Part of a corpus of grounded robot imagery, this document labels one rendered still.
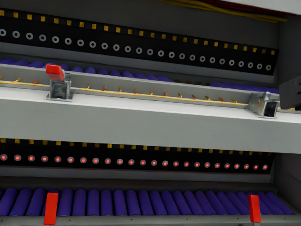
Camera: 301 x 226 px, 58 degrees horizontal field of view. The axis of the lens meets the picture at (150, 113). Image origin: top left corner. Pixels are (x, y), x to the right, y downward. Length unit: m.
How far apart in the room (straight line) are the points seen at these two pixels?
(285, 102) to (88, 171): 0.32
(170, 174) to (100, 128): 0.22
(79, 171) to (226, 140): 0.25
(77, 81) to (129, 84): 0.07
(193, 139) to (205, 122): 0.03
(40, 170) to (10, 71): 0.18
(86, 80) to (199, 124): 0.15
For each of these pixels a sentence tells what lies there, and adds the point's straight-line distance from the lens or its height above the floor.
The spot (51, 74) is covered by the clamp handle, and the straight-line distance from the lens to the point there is 0.26.
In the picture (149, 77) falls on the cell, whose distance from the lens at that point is 0.45.
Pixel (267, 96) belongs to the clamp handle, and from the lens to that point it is 0.40.
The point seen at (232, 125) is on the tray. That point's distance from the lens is 0.36.
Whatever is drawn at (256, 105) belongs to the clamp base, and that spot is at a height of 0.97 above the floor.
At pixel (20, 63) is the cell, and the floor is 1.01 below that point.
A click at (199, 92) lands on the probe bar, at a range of 0.39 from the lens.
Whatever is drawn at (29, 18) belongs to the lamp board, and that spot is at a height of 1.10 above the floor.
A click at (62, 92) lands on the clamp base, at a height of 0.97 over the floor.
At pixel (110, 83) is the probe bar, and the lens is 0.36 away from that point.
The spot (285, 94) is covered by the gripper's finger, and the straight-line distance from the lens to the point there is 0.35.
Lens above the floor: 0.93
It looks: 4 degrees up
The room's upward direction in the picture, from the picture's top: 4 degrees clockwise
